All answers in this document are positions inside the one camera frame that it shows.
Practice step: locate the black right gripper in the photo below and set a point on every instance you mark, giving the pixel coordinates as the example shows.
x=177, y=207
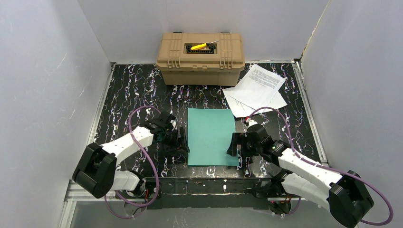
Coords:
x=240, y=146

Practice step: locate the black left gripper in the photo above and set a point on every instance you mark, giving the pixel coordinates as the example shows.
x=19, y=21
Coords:
x=176, y=138

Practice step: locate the teal paper folder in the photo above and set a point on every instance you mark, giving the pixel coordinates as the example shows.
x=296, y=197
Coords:
x=209, y=136

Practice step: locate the printed white paper sheet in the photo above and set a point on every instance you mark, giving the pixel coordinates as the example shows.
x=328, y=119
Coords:
x=261, y=83

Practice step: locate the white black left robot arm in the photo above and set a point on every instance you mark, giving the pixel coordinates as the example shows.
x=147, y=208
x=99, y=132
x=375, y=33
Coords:
x=97, y=172

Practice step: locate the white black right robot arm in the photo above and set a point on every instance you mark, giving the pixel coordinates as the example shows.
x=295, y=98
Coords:
x=346, y=198

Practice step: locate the lower white paper sheet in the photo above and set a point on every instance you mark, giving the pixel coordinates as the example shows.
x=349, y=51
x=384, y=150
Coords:
x=243, y=109

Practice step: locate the tan plastic toolbox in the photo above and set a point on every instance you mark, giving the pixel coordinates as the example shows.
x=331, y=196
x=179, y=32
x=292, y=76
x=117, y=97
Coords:
x=217, y=64

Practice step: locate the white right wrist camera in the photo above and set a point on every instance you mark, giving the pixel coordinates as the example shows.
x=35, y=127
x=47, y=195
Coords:
x=249, y=122

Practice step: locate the yellow handled screwdriver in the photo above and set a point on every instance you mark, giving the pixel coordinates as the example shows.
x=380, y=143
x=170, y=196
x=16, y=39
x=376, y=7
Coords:
x=201, y=46

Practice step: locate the aluminium frame rail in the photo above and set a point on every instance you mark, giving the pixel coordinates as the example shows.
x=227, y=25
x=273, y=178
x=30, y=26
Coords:
x=82, y=210

